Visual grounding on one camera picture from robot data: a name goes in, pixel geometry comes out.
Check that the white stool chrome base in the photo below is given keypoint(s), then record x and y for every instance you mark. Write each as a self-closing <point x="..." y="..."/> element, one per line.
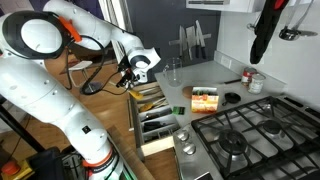
<point x="91" y="87"/>

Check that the round gas burner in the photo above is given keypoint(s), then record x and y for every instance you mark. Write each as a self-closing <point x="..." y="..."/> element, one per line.
<point x="272" y="126"/>
<point x="233" y="141"/>

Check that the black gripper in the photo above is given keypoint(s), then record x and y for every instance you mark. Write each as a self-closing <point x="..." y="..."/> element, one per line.
<point x="126" y="76"/>

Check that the stainless steel gas range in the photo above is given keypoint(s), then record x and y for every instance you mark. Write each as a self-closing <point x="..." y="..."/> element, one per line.
<point x="200" y="163"/>

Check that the white upper cabinet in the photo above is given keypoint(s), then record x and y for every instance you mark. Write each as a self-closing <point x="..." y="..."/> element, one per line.
<point x="246" y="5"/>

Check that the black base box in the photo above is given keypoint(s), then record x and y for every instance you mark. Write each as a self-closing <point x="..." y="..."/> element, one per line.
<point x="46" y="165"/>

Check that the silver range knob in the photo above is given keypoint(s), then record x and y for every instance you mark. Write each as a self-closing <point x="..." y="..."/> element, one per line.
<point x="189" y="148"/>
<point x="183" y="135"/>

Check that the black stand pole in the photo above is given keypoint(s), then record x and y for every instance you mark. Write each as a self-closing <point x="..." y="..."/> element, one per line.
<point x="20" y="128"/>

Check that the round cork lid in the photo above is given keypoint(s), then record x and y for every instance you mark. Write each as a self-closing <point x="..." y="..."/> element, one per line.
<point x="187" y="92"/>

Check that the green packet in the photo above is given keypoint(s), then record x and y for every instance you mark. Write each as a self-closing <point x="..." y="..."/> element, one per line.
<point x="203" y="91"/>

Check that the wooden platform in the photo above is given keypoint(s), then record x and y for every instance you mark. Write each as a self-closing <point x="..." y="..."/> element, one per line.
<point x="133" y="156"/>

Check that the white label tomato can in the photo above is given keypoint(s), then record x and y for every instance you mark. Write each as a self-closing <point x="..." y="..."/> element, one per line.
<point x="256" y="85"/>

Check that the slim kitchen knife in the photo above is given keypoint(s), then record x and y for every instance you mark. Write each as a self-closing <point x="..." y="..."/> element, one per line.
<point x="181" y="36"/>

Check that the small black skillet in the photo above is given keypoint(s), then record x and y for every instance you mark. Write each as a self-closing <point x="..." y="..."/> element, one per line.
<point x="232" y="97"/>

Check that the black oven mitt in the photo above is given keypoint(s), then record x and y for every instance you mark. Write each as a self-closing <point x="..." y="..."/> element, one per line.
<point x="263" y="36"/>

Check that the wooden kitchen drawer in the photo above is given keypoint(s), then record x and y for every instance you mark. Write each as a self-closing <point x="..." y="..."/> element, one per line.
<point x="156" y="146"/>

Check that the magnetic knife strip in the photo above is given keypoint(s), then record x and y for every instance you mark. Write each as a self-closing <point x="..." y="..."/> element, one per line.
<point x="174" y="42"/>

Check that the broad cleaver knife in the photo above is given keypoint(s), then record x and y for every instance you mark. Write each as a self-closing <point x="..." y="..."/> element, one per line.
<point x="190" y="35"/>

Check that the red label tin can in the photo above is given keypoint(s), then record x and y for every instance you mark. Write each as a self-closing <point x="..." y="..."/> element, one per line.
<point x="246" y="76"/>

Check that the white cutlery tray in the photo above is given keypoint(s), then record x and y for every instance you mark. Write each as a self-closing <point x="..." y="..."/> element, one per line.
<point x="160" y="119"/>

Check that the yellow smiley face spatula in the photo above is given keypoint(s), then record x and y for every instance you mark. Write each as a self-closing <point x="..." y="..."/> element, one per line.
<point x="136" y="94"/>
<point x="147" y="106"/>

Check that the red emergency stop button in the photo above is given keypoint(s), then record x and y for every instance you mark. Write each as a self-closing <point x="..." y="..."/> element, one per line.
<point x="10" y="167"/>

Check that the thin black utensil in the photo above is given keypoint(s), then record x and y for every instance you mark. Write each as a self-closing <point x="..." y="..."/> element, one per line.
<point x="233" y="81"/>

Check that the long kitchen knife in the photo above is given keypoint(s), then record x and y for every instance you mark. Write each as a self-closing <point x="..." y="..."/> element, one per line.
<point x="197" y="33"/>

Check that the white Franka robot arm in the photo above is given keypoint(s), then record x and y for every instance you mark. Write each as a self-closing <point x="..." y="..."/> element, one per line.
<point x="50" y="86"/>

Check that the white wall outlet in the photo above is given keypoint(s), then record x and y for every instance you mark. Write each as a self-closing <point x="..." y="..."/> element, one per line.
<point x="226" y="62"/>

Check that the orange cardboard box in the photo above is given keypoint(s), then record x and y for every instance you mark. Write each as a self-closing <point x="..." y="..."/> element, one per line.
<point x="204" y="104"/>

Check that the steel ladle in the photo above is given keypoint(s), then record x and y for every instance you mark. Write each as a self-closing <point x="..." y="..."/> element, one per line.
<point x="289" y="34"/>

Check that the gas stove top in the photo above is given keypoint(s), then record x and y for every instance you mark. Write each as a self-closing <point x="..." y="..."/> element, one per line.
<point x="206" y="119"/>

